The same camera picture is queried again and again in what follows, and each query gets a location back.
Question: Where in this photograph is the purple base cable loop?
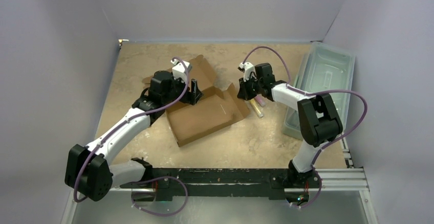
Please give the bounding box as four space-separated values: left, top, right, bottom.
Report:
131 176 189 217

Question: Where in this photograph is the clear plastic storage bin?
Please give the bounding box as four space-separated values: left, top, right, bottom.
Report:
281 42 356 140

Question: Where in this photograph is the pink marker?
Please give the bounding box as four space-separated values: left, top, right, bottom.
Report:
254 96 266 107

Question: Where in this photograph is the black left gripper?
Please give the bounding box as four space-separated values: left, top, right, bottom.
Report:
162 73 203 105

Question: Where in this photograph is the yellow marker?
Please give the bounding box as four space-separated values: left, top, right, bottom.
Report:
249 99 264 118

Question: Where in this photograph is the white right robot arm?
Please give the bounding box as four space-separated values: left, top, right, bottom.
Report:
237 62 343 187

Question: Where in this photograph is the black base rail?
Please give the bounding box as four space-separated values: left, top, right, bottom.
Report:
121 168 320 202

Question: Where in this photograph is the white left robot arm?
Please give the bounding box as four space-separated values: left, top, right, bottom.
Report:
64 71 203 203

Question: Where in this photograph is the brown cardboard box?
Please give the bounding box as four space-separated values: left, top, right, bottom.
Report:
142 54 251 148

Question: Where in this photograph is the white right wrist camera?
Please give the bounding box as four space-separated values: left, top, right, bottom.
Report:
238 62 255 81

